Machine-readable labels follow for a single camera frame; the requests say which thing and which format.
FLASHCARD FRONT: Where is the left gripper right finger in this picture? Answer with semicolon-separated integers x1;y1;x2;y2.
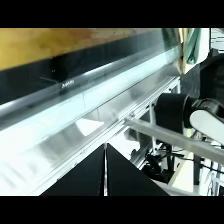
106;142;170;197

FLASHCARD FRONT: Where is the black cable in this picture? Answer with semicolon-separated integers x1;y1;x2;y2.
141;148;224;184

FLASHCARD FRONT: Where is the beige garment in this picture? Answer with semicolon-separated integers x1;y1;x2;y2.
177;28;190;76

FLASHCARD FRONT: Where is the pale green shirt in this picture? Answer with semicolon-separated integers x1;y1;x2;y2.
184;28;203;65

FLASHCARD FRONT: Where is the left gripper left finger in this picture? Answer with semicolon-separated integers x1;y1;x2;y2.
41;143;107;197

